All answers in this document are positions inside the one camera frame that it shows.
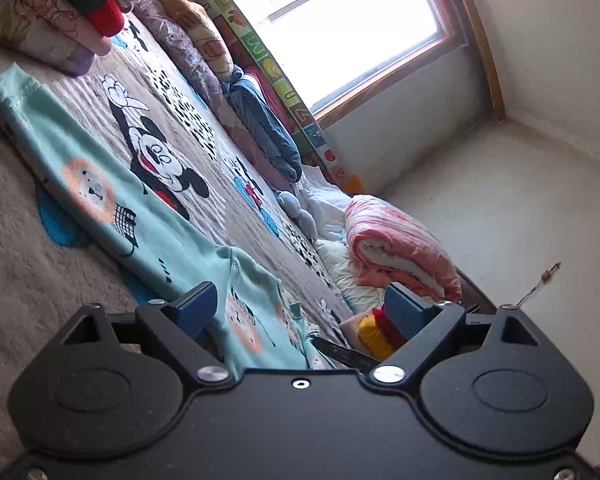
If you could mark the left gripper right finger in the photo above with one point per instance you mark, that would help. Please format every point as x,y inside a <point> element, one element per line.
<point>427,328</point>

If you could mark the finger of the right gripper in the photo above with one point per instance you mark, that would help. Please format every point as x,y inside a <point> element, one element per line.
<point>348,357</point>

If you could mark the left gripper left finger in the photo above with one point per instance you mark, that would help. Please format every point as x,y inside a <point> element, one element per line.
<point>171,329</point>

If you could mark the teal printed children's garment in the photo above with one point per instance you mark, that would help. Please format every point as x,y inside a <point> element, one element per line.
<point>253,326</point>

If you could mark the left folded clothes stack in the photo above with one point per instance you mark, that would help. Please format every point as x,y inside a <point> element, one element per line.
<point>65,34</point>

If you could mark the red folded garment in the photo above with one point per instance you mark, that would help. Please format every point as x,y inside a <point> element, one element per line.
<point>388,329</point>

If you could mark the yellow folded garment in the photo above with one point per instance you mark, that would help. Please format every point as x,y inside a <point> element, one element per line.
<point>374,339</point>

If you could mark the pink rolled quilt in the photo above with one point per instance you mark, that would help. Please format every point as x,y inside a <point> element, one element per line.
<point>392,246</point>

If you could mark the white crumpled bedding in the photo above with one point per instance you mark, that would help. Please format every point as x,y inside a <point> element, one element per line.
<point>327,205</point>

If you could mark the light blue plush toy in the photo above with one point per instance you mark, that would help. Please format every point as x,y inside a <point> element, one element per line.
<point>300,216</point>

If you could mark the Mickey Mouse bed blanket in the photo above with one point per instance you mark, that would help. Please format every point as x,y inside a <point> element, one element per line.
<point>133,101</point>

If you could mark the navy blue folded blanket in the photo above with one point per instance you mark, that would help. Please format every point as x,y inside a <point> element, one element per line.
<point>245,97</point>

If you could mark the colourful alphabet foam mat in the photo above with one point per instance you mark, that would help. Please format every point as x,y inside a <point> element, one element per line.
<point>248,49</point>

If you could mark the cartoon print pillow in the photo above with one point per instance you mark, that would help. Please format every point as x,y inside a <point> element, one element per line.
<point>207,39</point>

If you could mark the wooden framed window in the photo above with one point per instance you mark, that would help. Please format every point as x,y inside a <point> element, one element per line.
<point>341,53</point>

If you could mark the purple floral quilt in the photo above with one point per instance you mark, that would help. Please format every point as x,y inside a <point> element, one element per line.
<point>192,66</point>

